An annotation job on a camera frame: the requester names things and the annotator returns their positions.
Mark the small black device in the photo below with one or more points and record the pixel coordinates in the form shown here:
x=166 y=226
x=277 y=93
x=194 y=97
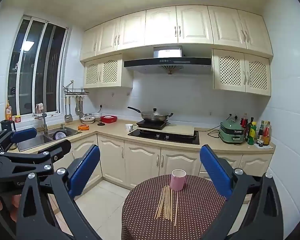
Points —
x=101 y=124

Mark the stack of dishes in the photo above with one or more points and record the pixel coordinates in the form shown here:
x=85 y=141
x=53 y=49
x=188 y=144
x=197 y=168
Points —
x=87 y=119

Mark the black gas hob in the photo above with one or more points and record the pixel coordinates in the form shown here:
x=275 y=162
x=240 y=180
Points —
x=165 y=139

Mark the black range hood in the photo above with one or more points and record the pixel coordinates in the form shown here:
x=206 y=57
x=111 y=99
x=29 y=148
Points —
x=167 y=62

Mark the metal faucet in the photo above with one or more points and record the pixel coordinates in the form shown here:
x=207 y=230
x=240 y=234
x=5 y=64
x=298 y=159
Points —
x=44 y=125

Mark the pink cup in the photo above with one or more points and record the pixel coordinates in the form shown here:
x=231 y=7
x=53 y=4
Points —
x=177 y=182

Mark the beige kitchen countertop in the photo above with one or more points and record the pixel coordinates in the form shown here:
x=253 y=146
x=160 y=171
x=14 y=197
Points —
x=210 y=143

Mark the set of wooden chopsticks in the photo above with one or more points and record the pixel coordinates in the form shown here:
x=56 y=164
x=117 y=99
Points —
x=167 y=205

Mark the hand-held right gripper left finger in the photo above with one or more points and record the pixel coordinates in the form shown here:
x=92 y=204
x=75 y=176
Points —
x=86 y=170

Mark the red label sauce bottle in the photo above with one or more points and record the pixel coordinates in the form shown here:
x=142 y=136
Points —
x=266 y=137

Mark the white cup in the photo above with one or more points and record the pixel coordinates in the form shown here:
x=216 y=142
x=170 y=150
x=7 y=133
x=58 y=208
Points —
x=128 y=128

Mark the wide cream lattice cabinet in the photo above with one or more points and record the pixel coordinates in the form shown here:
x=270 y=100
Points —
x=230 y=70

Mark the beige board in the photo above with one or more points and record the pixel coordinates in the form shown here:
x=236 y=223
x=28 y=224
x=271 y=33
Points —
x=182 y=130

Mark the pink scrub cloth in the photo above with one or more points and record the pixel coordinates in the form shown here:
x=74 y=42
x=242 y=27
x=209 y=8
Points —
x=39 y=108

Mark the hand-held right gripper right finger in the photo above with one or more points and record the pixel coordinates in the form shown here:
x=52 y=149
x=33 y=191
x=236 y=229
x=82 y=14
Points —
x=215 y=170

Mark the orange object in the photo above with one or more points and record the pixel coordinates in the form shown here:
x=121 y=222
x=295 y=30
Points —
x=83 y=127

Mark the black kettle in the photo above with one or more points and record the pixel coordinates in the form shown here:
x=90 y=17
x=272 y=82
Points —
x=7 y=125

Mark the small cream lattice cabinet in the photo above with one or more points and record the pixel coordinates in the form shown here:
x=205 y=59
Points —
x=109 y=72

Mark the white paper sheet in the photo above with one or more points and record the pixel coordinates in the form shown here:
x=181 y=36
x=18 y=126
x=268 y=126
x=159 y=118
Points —
x=269 y=147

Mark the red can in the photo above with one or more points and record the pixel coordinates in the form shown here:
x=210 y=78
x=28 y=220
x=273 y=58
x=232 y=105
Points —
x=244 y=122

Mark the steel sink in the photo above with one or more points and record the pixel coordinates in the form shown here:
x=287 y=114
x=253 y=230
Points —
x=34 y=141

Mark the dark glass bottle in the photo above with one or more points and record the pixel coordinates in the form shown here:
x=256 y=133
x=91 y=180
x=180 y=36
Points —
x=250 y=126

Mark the hanging metal spatula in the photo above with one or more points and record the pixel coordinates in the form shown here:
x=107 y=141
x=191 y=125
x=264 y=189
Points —
x=67 y=116

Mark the cream base cabinets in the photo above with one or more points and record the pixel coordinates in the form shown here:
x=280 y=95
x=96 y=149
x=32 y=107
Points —
x=140 y=160

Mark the green bottle yellow label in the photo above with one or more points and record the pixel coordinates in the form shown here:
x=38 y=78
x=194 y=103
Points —
x=252 y=135

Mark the round dark plate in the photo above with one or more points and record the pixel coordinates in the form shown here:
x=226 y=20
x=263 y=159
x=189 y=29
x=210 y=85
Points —
x=58 y=135

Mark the hanging metal ladle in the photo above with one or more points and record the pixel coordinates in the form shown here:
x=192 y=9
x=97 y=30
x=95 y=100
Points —
x=77 y=108

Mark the dark sauce bottle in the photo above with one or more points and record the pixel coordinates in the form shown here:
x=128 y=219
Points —
x=261 y=133

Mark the green electric cooker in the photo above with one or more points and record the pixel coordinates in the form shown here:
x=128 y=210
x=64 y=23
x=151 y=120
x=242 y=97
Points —
x=231 y=132

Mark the round table, brown dotted cloth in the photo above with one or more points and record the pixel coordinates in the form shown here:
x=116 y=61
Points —
x=190 y=217

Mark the metal wall rack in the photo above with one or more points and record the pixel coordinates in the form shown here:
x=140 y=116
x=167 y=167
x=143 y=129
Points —
x=74 y=91

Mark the red container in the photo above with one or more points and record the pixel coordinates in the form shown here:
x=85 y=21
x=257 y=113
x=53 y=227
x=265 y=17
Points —
x=109 y=119

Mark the black induction cooker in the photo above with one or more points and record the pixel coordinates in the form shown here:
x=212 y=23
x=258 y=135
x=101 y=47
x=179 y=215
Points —
x=150 y=125

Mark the long cream wall cabinet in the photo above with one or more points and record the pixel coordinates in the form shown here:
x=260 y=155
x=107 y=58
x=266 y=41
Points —
x=162 y=25

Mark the sliding kitchen window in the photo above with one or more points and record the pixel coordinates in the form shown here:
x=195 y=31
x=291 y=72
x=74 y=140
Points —
x=37 y=67

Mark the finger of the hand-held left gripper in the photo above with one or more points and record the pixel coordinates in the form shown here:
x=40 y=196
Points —
x=54 y=151
x=23 y=134

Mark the steel wok with lid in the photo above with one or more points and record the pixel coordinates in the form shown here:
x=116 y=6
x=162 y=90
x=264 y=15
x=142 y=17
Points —
x=152 y=116

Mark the stack of white bowls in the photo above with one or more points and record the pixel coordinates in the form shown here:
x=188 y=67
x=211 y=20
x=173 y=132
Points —
x=97 y=115

